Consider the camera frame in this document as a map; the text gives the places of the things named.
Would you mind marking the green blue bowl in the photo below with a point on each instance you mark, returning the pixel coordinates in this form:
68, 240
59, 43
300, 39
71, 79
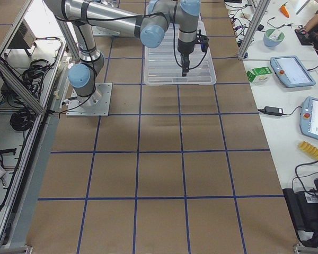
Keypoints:
273, 37

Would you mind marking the clear plastic box lid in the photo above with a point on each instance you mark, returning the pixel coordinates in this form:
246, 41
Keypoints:
161, 64

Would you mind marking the aluminium frame post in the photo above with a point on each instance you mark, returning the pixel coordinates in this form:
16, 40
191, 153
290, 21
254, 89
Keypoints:
255, 21

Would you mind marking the black device on table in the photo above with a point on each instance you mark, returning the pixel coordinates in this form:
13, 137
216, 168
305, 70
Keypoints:
303, 209

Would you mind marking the teach pendant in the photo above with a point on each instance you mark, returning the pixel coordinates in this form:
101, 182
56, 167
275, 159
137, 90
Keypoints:
309, 117
291, 72

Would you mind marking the yellow toy corn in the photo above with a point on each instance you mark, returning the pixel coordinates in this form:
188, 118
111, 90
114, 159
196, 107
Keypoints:
309, 149

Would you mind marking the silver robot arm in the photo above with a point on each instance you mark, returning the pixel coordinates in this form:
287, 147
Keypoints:
150, 28

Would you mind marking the grey box unit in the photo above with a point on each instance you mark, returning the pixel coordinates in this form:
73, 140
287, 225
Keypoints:
24, 39

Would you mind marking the green white carton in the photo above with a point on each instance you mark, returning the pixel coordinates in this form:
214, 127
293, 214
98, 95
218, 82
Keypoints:
260, 74

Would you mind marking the black power adapter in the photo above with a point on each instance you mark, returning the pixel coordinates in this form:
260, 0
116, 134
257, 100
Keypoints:
273, 111

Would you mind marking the orange toy carrot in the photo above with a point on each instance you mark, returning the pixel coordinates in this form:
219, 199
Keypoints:
284, 11

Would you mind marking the person forearm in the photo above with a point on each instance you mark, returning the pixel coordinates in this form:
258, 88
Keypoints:
311, 23

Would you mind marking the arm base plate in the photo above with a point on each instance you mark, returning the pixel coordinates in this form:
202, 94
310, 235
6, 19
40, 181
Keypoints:
97, 105

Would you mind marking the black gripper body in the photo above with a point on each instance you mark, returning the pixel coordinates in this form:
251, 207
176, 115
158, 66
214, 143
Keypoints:
186, 48

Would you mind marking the lower teach pendant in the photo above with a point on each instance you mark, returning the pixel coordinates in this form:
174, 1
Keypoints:
309, 117

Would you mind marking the upper teach pendant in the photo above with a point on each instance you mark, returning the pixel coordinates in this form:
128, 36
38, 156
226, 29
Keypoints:
291, 72

